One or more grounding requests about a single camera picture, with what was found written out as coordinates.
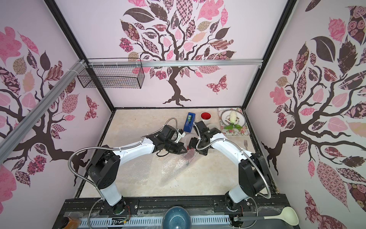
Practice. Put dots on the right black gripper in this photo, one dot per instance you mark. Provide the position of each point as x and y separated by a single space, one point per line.
195 143

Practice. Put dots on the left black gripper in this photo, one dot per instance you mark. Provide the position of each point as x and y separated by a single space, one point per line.
180 146

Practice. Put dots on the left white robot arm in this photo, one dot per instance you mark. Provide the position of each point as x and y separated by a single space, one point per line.
104 165

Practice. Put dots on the white mug red interior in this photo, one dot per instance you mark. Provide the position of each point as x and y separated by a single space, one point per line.
205 116

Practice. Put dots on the brown jar black lid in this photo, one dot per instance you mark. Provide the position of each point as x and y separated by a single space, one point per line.
69 223

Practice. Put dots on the left aluminium frame bar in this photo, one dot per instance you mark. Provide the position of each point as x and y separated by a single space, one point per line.
16 136

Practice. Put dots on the white green toy vegetable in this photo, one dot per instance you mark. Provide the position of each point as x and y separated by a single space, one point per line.
232 125

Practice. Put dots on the aluminium frame bar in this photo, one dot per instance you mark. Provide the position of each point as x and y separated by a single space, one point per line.
16 136
182 63

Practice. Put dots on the white slotted cable duct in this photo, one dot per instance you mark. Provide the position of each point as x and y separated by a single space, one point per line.
138 222

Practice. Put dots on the blue ceramic bowl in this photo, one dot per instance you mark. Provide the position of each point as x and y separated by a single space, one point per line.
177 218

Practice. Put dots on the blue tape dispenser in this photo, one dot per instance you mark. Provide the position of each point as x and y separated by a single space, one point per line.
189 122

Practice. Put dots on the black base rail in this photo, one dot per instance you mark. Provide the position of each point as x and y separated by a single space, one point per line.
86 209

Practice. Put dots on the lavender mug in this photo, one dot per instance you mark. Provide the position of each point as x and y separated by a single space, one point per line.
211 126

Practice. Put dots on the cream ladle grey handle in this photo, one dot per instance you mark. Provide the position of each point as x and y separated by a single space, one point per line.
288 215

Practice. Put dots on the black wire basket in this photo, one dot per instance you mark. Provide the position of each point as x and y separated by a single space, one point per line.
113 73

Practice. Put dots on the metal fork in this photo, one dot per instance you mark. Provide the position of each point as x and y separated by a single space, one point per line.
245 144

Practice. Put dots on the white decorated plate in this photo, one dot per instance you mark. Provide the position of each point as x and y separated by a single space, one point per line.
225 117

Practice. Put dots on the rear aluminium frame bar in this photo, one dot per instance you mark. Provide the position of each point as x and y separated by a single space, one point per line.
182 63

